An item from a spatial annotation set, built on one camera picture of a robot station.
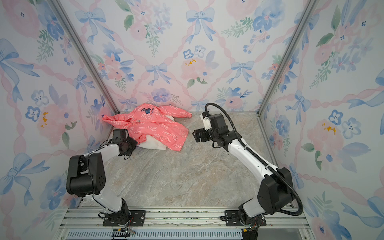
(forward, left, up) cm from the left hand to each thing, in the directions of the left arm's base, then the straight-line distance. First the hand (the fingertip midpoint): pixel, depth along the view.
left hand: (136, 142), depth 97 cm
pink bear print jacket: (+16, -12, +2) cm, 20 cm away
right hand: (-3, -41, +16) cm, 44 cm away
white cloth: (0, -9, -1) cm, 10 cm away
